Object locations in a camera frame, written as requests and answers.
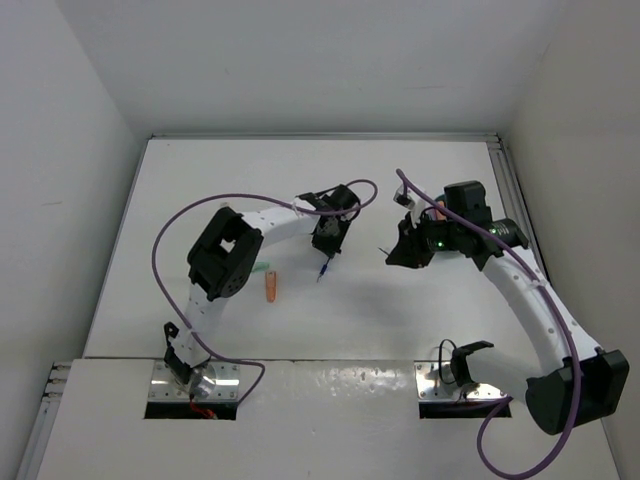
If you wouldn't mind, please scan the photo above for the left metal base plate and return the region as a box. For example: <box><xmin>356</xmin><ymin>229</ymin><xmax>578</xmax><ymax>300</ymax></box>
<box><xmin>147</xmin><ymin>361</ymin><xmax>240</xmax><ymax>403</ymax></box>

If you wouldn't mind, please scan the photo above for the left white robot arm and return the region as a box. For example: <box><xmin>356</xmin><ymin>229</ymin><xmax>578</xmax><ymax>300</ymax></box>
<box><xmin>164</xmin><ymin>184</ymin><xmax>362</xmax><ymax>385</ymax></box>

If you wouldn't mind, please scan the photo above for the orange highlighter lower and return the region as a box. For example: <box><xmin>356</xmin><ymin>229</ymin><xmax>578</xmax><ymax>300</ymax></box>
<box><xmin>265</xmin><ymin>270</ymin><xmax>278</xmax><ymax>303</ymax></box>

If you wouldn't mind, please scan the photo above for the grey orange highlighter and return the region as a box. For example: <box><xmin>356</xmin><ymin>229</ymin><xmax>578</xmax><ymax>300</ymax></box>
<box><xmin>433</xmin><ymin>200</ymin><xmax>448</xmax><ymax>221</ymax></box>

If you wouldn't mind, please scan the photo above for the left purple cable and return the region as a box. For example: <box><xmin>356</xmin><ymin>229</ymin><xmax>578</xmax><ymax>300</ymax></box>
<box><xmin>151</xmin><ymin>178</ymin><xmax>379</xmax><ymax>409</ymax></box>

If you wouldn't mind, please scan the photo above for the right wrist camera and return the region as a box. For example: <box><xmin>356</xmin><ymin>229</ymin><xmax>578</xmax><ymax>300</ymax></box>
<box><xmin>393</xmin><ymin>184</ymin><xmax>431</xmax><ymax>226</ymax></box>

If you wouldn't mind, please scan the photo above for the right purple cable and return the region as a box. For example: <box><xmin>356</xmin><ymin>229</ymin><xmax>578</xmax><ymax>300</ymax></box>
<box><xmin>395</xmin><ymin>168</ymin><xmax>584</xmax><ymax>476</ymax></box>

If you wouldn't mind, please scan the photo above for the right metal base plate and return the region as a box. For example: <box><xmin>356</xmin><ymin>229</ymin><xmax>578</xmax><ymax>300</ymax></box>
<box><xmin>414</xmin><ymin>360</ymin><xmax>506</xmax><ymax>405</ymax></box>

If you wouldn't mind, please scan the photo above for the green highlighter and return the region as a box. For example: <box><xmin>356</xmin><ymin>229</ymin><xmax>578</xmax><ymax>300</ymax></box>
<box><xmin>251</xmin><ymin>261</ymin><xmax>270</xmax><ymax>273</ymax></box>

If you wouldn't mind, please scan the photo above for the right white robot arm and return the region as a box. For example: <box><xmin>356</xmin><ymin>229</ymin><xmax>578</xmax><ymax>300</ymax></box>
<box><xmin>385</xmin><ymin>181</ymin><xmax>630</xmax><ymax>435</ymax></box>

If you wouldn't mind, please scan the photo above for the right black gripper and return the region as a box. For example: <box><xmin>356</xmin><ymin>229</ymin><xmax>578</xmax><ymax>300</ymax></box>
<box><xmin>386</xmin><ymin>208</ymin><xmax>463</xmax><ymax>268</ymax></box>

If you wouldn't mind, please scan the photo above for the metal base plate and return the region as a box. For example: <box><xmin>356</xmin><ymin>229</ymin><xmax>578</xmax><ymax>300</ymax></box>
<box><xmin>414</xmin><ymin>360</ymin><xmax>506</xmax><ymax>405</ymax></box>
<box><xmin>147</xmin><ymin>361</ymin><xmax>240</xmax><ymax>403</ymax></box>

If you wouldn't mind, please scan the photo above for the purple cable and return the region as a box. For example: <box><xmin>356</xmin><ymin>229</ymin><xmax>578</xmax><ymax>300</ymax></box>
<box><xmin>395</xmin><ymin>168</ymin><xmax>584</xmax><ymax>476</ymax></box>
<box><xmin>151</xmin><ymin>178</ymin><xmax>379</xmax><ymax>409</ymax></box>

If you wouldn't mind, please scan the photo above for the blue ballpoint pen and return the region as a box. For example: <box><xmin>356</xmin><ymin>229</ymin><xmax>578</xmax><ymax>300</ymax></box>
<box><xmin>316</xmin><ymin>257</ymin><xmax>332</xmax><ymax>283</ymax></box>

